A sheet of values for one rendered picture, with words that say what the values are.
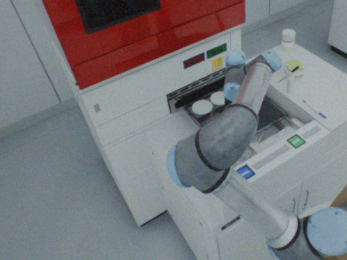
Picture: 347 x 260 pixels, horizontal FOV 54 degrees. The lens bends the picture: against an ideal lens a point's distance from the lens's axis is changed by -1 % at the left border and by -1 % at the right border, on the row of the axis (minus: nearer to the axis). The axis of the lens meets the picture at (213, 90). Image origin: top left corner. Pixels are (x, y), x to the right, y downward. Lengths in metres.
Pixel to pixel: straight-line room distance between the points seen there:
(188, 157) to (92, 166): 2.01
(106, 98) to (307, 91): 0.92
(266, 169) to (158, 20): 0.72
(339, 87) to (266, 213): 0.91
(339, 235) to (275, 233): 0.17
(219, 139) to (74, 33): 0.72
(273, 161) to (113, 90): 0.73
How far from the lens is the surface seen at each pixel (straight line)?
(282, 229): 1.03
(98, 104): 1.54
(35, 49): 3.02
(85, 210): 2.59
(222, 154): 0.79
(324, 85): 1.73
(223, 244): 1.55
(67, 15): 1.27
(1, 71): 3.08
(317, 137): 1.48
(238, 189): 0.92
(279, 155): 1.40
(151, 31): 1.41
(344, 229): 1.00
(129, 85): 1.55
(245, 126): 0.81
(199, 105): 1.70
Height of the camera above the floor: 2.05
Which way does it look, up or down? 40 degrees down
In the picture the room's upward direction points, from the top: 6 degrees counter-clockwise
